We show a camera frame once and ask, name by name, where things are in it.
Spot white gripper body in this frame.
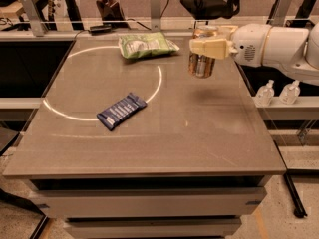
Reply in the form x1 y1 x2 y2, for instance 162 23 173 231
232 24 271 67

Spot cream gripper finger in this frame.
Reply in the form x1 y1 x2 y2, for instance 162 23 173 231
189 38 238 60
218 25 238 40

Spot orange soda can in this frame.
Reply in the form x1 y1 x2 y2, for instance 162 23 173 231
188 25 217 79

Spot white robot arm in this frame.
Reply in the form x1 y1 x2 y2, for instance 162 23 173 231
189 24 319 86

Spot blue rxbar wrapper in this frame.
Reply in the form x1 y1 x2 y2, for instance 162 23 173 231
97 93 148 131

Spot black office chair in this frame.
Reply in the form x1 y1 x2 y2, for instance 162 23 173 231
179 0 240 20

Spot green chip bag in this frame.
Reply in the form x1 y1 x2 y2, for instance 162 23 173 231
118 32 179 59

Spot dark brown box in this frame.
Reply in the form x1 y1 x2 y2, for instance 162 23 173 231
96 0 129 28

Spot black power adapter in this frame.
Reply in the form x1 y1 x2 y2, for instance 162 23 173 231
89 24 112 35

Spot upper cabinet drawer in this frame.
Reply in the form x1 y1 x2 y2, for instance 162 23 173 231
30 187 266 218

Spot cabinet drawer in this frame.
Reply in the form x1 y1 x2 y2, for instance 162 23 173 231
64 218 241 239
30 187 266 218

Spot lower cabinet drawer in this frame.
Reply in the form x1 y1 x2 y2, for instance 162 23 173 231
64 218 241 239

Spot right metal bracket post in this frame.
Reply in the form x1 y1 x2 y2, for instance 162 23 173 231
269 0 292 27

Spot metal bracket post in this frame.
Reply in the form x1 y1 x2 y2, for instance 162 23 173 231
20 0 47 37
269 0 292 27
150 0 161 32

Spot middle metal bracket post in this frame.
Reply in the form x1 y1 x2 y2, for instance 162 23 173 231
150 0 161 32

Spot left metal bracket post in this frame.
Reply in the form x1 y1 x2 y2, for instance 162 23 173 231
20 0 47 37

